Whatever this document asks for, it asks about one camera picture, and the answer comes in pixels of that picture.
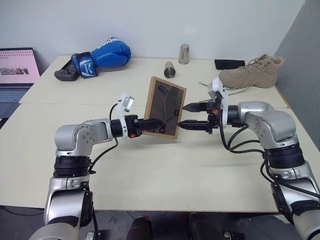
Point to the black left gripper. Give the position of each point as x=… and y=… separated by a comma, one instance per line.
x=132, y=126

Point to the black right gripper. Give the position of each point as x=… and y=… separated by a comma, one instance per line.
x=214, y=117

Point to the wooden picture frame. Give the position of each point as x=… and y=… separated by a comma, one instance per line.
x=162, y=105

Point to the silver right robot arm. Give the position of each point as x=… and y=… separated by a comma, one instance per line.
x=272, y=125

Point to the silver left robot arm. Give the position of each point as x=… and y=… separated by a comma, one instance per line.
x=72, y=135

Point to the upright steel cup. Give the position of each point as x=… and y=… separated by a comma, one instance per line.
x=184, y=53

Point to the steel cup on its side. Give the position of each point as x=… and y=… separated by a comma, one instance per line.
x=170, y=70

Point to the tan lace-up boot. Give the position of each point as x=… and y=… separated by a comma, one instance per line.
x=260, y=72

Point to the blue boxing glove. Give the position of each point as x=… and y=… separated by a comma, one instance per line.
x=110, y=55

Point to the dark grey game controller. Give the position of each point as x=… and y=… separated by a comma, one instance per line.
x=65, y=73

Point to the dark rounded shape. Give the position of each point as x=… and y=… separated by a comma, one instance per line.
x=206, y=226
x=140, y=228

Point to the open laptop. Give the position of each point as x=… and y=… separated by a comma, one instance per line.
x=15, y=67

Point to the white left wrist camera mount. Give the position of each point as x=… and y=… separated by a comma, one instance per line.
x=128, y=103

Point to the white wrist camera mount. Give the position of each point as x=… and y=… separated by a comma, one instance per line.
x=128, y=103
x=218, y=86

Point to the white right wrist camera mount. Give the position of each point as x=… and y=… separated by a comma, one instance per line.
x=218, y=86

